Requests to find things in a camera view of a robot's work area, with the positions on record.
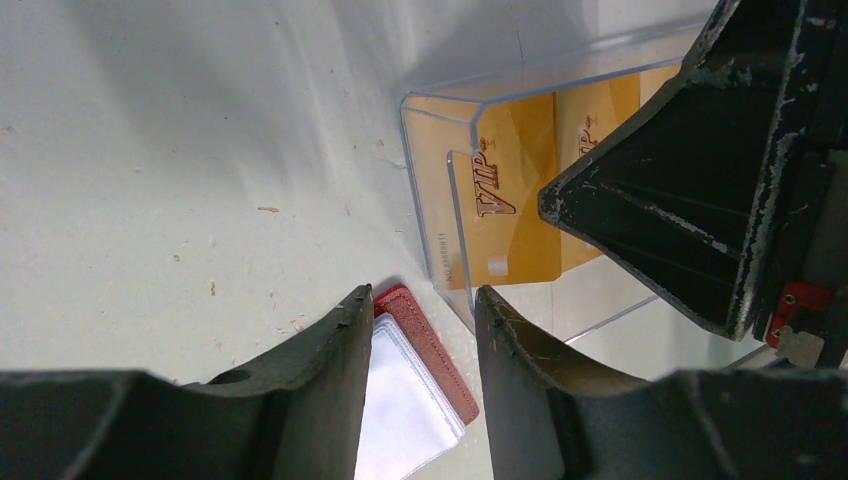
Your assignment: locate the orange credit card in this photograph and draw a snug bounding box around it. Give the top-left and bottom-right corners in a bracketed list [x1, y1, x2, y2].
[402, 93, 561, 290]
[554, 63, 680, 171]

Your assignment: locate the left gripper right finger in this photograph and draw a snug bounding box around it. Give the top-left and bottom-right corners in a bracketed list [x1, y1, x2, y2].
[474, 286, 847, 479]

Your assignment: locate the red leather card holder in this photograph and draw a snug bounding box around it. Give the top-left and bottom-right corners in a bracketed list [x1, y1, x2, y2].
[354, 284, 480, 479]

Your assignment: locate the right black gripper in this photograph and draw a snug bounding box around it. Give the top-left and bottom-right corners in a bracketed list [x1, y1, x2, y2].
[538, 1, 847, 368]

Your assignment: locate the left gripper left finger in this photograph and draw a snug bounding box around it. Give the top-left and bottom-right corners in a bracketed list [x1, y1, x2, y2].
[1, 284, 374, 479]

